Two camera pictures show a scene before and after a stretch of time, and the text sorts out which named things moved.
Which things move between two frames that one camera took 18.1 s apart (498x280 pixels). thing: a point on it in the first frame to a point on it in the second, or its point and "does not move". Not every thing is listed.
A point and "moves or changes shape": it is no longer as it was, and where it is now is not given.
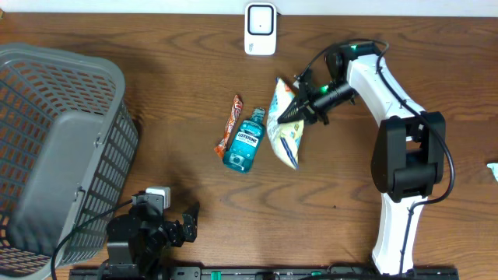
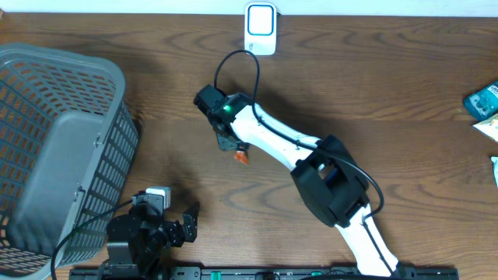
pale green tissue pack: (494, 169) moves or changes shape
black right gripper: (303, 106) to (224, 142)
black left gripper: (176, 236) does not move
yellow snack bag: (286, 136) to (489, 127)
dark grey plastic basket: (68, 145) does not move
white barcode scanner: (260, 29) does not move
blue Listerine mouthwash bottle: (243, 151) to (483, 104)
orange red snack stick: (220, 148) moves or changes shape
